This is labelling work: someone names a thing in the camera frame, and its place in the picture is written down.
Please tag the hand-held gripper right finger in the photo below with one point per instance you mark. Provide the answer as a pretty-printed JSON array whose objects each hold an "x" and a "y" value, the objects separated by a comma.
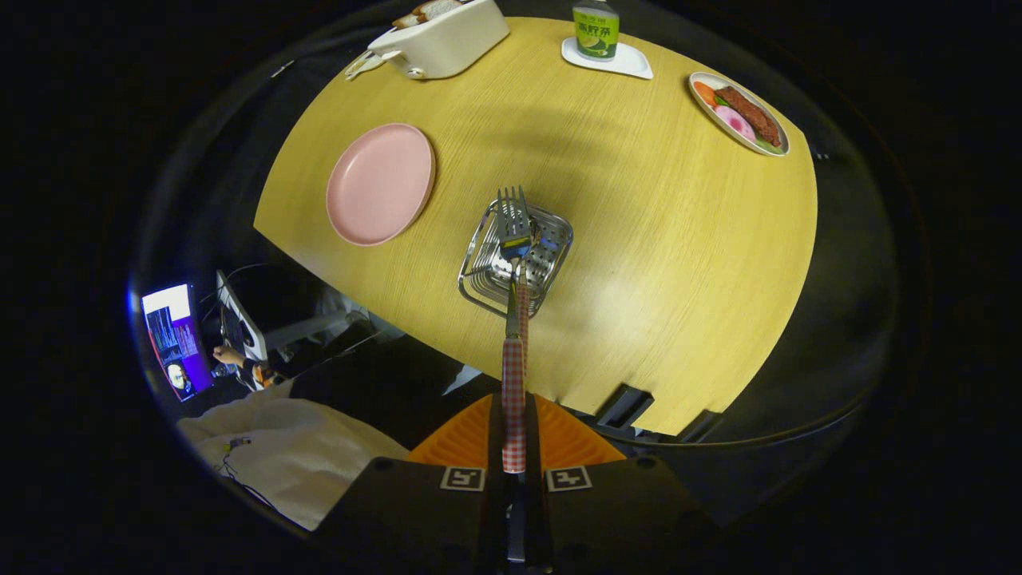
[{"x": 533, "y": 439}]

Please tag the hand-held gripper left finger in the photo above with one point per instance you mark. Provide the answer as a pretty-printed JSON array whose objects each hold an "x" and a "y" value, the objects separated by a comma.
[{"x": 494, "y": 439}]

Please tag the white cloth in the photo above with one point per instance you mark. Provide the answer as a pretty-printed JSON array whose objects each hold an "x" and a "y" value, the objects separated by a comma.
[{"x": 319, "y": 455}]

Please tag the pink round plate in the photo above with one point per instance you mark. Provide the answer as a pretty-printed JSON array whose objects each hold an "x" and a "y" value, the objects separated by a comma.
[{"x": 379, "y": 184}]

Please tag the computer monitor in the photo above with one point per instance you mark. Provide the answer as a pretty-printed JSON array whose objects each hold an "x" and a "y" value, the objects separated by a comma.
[{"x": 176, "y": 343}]

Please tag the white plate with food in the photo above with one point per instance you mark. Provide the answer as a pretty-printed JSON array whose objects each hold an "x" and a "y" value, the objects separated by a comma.
[{"x": 742, "y": 116}]

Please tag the white square coaster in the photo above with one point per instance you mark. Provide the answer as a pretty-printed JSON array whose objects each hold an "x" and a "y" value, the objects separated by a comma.
[{"x": 632, "y": 64}]

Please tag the divided food tray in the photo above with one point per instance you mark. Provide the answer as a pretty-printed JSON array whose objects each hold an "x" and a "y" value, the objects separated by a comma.
[{"x": 361, "y": 65}]

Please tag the white toaster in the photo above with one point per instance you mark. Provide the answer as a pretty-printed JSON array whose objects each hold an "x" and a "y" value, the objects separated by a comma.
[{"x": 447, "y": 44}]

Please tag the green label drink bottle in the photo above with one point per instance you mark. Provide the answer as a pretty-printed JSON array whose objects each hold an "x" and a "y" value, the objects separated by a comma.
[{"x": 596, "y": 36}]

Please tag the toast bread slice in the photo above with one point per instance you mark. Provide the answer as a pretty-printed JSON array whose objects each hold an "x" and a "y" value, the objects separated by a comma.
[{"x": 427, "y": 10}]

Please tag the black table bracket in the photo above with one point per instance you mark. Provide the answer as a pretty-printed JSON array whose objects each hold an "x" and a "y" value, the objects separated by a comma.
[
  {"x": 627, "y": 406},
  {"x": 701, "y": 426}
]

